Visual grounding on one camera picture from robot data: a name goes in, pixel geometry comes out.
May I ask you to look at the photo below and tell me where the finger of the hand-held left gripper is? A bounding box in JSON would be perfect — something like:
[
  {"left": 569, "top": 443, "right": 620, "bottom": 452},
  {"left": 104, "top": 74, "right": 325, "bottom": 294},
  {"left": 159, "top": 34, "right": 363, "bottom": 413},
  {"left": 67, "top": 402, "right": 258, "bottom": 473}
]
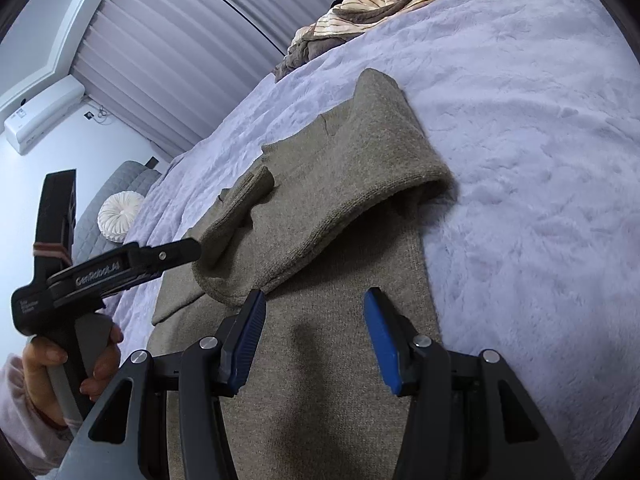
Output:
[{"left": 131, "top": 238, "right": 202, "bottom": 279}]

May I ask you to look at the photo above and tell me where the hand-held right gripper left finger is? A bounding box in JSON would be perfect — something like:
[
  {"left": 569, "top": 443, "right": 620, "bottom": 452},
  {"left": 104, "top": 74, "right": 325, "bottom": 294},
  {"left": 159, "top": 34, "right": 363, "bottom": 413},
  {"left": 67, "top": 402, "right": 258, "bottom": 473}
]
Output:
[{"left": 62, "top": 288, "right": 267, "bottom": 480}]

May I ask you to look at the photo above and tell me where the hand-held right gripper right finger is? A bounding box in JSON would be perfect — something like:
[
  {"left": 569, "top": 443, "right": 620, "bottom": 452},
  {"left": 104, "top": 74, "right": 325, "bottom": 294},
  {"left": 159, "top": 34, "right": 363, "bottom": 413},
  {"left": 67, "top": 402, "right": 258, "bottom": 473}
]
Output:
[{"left": 363, "top": 287, "right": 583, "bottom": 480}]

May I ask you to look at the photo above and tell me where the grey-brown knit sweater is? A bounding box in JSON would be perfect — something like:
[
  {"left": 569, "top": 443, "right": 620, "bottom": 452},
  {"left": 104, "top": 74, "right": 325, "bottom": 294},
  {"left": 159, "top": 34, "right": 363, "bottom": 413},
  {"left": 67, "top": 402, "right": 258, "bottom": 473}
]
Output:
[{"left": 145, "top": 67, "right": 456, "bottom": 480}]

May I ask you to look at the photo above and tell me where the person's left forearm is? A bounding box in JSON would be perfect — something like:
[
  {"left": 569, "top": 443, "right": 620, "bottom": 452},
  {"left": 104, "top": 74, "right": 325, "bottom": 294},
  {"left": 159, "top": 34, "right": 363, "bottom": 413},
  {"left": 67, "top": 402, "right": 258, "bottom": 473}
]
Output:
[{"left": 0, "top": 352, "right": 76, "bottom": 461}]

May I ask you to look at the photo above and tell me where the striped beige brown clothes pile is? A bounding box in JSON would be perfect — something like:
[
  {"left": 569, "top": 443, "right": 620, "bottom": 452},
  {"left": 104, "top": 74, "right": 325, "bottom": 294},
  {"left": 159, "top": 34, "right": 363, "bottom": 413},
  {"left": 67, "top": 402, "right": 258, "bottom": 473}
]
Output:
[{"left": 273, "top": 0, "right": 466, "bottom": 83}]

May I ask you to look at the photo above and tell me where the person's left hand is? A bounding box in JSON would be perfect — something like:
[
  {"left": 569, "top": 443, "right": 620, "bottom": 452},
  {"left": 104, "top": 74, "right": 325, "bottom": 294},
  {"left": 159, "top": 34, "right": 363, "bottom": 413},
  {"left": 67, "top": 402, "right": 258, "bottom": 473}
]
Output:
[{"left": 21, "top": 324, "right": 124, "bottom": 431}]

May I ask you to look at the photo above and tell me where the round white pillow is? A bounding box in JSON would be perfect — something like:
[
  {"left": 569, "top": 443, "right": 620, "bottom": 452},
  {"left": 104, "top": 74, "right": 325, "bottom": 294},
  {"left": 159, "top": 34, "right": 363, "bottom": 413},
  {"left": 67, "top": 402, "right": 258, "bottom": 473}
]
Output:
[{"left": 97, "top": 191, "right": 146, "bottom": 245}]

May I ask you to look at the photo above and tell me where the grey quilted headboard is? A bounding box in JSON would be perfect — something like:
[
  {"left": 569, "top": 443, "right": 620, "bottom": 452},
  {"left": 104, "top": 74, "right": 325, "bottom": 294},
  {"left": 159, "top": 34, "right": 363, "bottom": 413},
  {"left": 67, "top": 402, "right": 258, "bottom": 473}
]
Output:
[{"left": 70, "top": 160, "right": 163, "bottom": 266}]

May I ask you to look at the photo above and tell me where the white air conditioner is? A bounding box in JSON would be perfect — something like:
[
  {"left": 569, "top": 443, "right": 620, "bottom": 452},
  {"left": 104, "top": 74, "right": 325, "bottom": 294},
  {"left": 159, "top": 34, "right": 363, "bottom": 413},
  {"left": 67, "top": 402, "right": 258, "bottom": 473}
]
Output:
[{"left": 4, "top": 77, "right": 86, "bottom": 155}]

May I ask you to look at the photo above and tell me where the grey pleated curtain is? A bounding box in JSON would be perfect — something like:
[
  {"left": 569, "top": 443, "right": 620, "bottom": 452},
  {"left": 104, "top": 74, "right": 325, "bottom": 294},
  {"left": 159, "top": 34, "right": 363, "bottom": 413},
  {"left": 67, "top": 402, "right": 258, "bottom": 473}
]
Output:
[{"left": 70, "top": 0, "right": 373, "bottom": 158}]

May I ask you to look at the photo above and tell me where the lilac fluffy blanket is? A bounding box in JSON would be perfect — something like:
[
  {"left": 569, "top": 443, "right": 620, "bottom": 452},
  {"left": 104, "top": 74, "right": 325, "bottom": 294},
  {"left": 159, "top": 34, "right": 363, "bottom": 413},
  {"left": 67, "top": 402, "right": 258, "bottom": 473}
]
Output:
[{"left": 100, "top": 0, "right": 633, "bottom": 480}]

